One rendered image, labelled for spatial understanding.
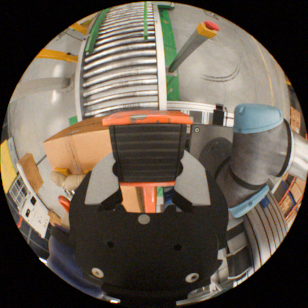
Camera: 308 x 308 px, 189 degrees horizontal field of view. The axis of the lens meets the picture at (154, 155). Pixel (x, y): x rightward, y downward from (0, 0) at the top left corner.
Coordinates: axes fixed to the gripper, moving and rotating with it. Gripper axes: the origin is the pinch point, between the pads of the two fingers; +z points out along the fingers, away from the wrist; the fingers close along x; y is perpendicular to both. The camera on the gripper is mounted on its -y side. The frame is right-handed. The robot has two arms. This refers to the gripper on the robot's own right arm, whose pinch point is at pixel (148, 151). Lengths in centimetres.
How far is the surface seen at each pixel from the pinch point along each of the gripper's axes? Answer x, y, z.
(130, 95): -15, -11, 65
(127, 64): -18, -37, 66
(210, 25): 22, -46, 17
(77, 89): -58, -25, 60
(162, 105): 7, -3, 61
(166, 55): 18, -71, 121
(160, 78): 6, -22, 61
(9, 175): -750, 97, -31
